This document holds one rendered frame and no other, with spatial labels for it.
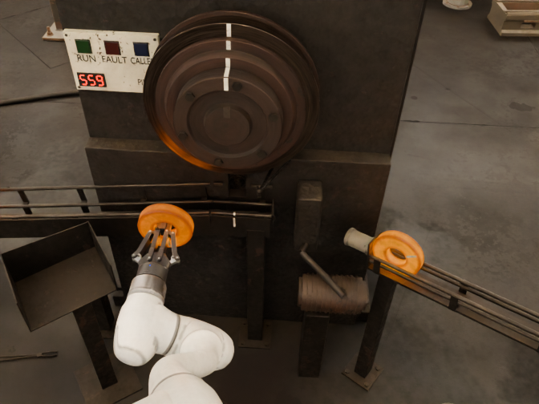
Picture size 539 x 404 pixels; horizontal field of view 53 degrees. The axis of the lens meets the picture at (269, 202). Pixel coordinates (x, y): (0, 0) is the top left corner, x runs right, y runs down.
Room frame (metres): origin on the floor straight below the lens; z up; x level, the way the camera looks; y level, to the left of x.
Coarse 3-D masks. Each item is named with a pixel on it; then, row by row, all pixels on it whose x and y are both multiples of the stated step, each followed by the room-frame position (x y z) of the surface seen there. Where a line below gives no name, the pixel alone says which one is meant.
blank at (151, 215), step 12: (156, 204) 1.05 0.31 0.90; (168, 204) 1.05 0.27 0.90; (144, 216) 1.03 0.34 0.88; (156, 216) 1.03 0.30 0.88; (168, 216) 1.03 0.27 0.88; (180, 216) 1.03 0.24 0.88; (144, 228) 1.03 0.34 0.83; (180, 228) 1.03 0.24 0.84; (192, 228) 1.04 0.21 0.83; (168, 240) 1.03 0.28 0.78; (180, 240) 1.03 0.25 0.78
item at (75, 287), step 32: (0, 256) 1.01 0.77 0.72; (32, 256) 1.05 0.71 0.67; (64, 256) 1.10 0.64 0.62; (96, 256) 1.11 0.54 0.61; (32, 288) 0.99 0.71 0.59; (64, 288) 0.99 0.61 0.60; (96, 288) 0.99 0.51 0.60; (32, 320) 0.88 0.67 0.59; (96, 320) 1.00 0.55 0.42; (96, 352) 0.98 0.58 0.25; (96, 384) 0.99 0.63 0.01; (128, 384) 1.00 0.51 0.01
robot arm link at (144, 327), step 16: (128, 304) 0.75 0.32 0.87; (144, 304) 0.75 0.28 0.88; (160, 304) 0.77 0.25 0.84; (128, 320) 0.70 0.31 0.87; (144, 320) 0.70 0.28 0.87; (160, 320) 0.72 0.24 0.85; (176, 320) 0.73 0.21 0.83; (128, 336) 0.66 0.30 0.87; (144, 336) 0.67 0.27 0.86; (160, 336) 0.68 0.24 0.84; (128, 352) 0.63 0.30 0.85; (144, 352) 0.64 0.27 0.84; (160, 352) 0.67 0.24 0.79
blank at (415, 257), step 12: (384, 240) 1.09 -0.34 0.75; (396, 240) 1.07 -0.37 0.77; (408, 240) 1.06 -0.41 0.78; (384, 252) 1.08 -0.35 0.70; (408, 252) 1.05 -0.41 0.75; (420, 252) 1.05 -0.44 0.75; (396, 264) 1.06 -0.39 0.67; (408, 264) 1.04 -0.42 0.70; (420, 264) 1.03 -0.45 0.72; (408, 276) 1.03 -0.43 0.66
